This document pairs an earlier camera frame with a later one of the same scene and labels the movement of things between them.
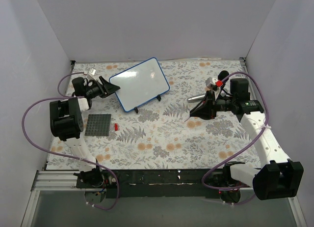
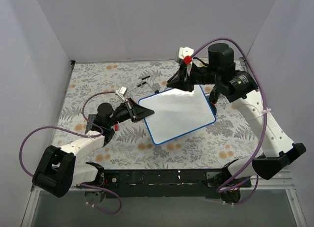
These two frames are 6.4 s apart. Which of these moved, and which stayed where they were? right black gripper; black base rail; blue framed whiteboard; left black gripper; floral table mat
Moved: left black gripper; blue framed whiteboard; right black gripper
Stayed: floral table mat; black base rail
